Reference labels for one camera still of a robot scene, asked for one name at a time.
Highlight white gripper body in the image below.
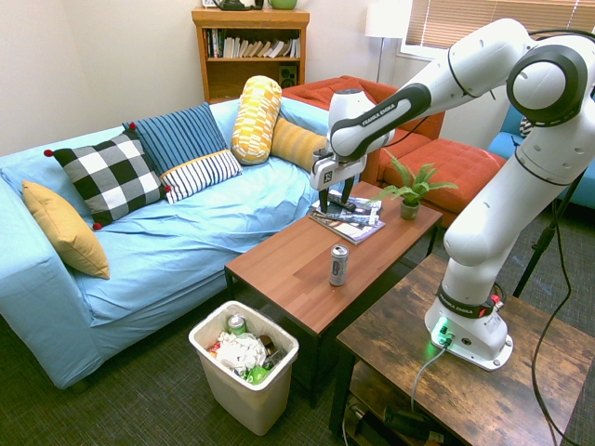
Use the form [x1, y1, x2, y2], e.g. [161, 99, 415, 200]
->
[310, 155, 369, 192]

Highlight silver drink can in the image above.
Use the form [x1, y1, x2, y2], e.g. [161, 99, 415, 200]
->
[328, 243, 350, 288]

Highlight cream plastic trash bin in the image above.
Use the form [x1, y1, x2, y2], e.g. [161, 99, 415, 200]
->
[188, 300, 300, 437]

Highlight black remote control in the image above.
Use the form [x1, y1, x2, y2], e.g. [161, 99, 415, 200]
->
[326, 194, 358, 211]

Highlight dark cover magazine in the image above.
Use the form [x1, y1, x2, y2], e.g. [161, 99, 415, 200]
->
[311, 194, 384, 227]

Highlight stack of magazines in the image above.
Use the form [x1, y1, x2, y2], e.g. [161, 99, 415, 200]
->
[309, 211, 387, 246]

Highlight mustard ribbed pillow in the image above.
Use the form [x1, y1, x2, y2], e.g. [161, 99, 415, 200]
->
[269, 116, 329, 173]

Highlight potted green fern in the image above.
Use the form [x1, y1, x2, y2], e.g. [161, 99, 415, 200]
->
[370, 148, 459, 221]

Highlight reddish wood coffee table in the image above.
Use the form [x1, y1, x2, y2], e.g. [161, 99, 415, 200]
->
[224, 180, 444, 410]

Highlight orange armchair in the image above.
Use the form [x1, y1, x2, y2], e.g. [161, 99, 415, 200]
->
[282, 75, 446, 187]

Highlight yellow patterned bolster pillow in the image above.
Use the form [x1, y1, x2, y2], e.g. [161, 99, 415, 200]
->
[230, 74, 284, 166]

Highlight orange ottoman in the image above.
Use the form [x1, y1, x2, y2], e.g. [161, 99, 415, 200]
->
[378, 138, 508, 229]

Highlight row of books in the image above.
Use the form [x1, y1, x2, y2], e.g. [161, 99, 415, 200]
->
[205, 28, 301, 60]

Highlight light blue sofa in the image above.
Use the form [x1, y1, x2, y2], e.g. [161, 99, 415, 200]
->
[0, 98, 337, 390]

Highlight blue striped pillow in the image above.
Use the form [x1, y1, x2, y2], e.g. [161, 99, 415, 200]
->
[122, 101, 244, 205]

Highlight white floor lamp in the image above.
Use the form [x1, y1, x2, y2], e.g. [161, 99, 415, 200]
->
[364, 0, 414, 85]

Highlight crumpled white paper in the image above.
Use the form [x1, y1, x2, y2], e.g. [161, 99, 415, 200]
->
[216, 331, 269, 374]

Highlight wooden bookshelf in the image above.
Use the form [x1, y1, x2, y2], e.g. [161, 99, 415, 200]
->
[191, 7, 311, 104]

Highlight green crumpled wrapper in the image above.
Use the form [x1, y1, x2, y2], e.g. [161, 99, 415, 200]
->
[245, 365, 271, 386]

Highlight black white shelf ornament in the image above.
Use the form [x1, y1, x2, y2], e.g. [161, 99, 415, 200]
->
[202, 0, 265, 11]

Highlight wooden window blinds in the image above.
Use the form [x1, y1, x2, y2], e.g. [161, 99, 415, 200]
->
[403, 0, 595, 61]

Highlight black white checkered pillow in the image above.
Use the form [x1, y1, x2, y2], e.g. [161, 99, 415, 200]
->
[44, 122, 173, 231]

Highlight blue chair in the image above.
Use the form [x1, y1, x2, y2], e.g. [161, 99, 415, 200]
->
[486, 102, 595, 211]

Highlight black power strip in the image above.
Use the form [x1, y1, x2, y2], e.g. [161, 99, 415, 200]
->
[342, 399, 448, 446]

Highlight rustic dark wood table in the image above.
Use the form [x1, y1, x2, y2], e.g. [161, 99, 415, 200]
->
[328, 253, 595, 446]

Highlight plain mustard pillow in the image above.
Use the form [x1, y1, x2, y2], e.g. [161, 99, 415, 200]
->
[21, 179, 112, 281]

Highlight grey base cable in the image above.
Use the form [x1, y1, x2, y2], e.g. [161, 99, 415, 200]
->
[409, 342, 450, 415]

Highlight black camera tripod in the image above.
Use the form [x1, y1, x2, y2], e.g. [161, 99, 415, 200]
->
[511, 170, 588, 299]

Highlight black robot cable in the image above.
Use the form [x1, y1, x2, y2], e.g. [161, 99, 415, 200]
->
[527, 27, 595, 446]

